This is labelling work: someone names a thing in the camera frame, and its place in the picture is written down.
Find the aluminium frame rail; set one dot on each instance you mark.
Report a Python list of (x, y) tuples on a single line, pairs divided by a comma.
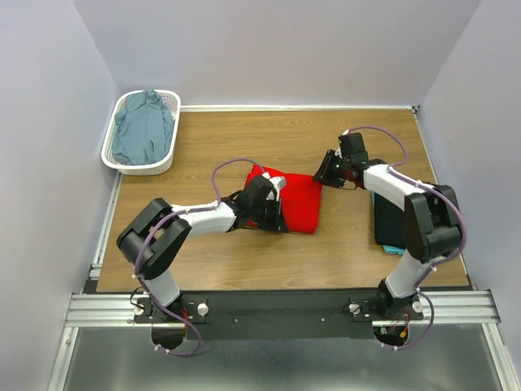
[(453, 347)]

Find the grey-blue t shirt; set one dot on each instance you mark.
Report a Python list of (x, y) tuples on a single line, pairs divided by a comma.
[(143, 130)]

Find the folded black t shirt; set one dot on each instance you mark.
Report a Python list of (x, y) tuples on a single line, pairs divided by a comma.
[(389, 223)]

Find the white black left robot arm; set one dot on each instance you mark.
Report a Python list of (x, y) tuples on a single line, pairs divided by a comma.
[(154, 238)]

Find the folded teal t shirt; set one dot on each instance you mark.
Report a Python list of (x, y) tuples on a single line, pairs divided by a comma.
[(392, 250)]

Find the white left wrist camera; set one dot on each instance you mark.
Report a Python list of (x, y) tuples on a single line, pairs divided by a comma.
[(279, 182)]

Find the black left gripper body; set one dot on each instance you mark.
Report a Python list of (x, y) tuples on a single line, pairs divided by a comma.
[(267, 217)]

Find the red t shirt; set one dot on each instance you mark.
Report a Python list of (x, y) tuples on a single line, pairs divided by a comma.
[(301, 198)]

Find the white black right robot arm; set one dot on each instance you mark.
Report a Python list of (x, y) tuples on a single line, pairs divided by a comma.
[(434, 228)]

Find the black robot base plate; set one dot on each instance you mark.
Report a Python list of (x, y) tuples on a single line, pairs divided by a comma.
[(272, 315)]

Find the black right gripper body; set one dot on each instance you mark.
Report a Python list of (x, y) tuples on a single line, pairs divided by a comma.
[(332, 171)]

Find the white table edge strip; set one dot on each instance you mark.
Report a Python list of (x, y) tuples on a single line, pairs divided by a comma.
[(289, 108)]

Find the white plastic laundry basket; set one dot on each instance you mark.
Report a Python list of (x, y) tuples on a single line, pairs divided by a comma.
[(173, 101)]

